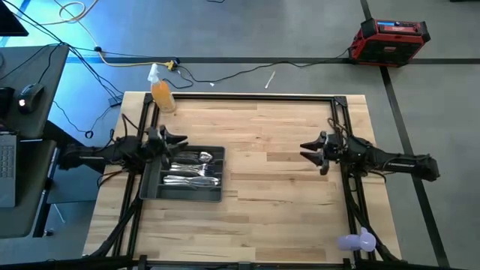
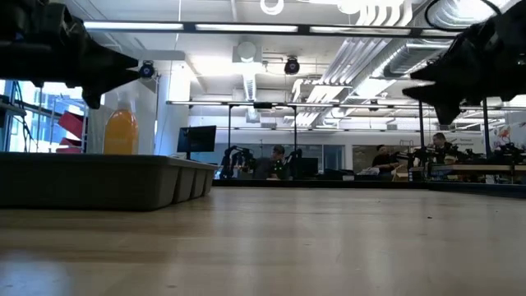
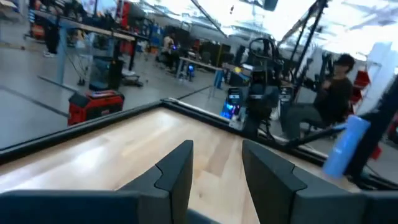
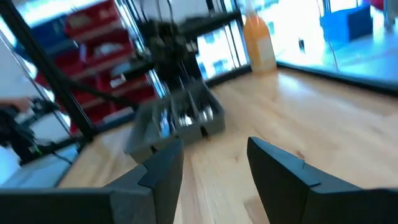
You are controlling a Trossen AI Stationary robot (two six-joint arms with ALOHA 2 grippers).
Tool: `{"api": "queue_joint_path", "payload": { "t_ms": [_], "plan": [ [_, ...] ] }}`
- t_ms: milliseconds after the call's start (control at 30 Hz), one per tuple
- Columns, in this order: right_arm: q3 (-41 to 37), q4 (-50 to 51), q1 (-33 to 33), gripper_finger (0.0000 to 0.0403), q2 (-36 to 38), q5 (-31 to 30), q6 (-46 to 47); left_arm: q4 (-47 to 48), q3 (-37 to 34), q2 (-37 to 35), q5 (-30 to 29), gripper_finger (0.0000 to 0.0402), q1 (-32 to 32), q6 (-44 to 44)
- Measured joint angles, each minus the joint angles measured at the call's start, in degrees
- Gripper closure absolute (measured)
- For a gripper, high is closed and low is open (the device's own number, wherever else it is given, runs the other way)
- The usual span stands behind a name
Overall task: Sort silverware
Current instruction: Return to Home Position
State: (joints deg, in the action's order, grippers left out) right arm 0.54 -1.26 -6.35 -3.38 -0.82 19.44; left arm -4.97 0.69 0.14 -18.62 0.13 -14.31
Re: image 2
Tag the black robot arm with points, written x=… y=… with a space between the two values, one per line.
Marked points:
x=509 y=150
x=236 y=158
x=423 y=155

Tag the wooden work table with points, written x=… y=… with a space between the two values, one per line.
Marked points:
x=472 y=167

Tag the black computer monitor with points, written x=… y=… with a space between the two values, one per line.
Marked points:
x=197 y=140

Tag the silver ventilation duct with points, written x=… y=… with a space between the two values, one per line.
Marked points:
x=407 y=57

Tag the black metal rig frame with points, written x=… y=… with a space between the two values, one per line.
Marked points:
x=485 y=131

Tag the black ceiling spotlight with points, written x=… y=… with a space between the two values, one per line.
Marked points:
x=292 y=66
x=146 y=70

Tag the grey cover sheet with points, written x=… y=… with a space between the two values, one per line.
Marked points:
x=95 y=131

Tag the grey plastic cutlery tray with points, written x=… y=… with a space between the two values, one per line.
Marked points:
x=102 y=181

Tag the orange liquid spray bottle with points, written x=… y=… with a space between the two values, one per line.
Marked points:
x=121 y=131

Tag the red plastic storage bin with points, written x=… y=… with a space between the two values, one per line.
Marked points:
x=72 y=141
x=67 y=150
x=72 y=123

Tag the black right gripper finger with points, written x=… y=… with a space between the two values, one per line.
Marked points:
x=441 y=98
x=439 y=67

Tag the white LED light bar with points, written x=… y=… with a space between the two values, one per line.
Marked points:
x=131 y=25
x=437 y=33
x=357 y=30
x=246 y=28

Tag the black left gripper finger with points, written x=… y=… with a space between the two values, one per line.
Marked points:
x=109 y=53
x=104 y=80

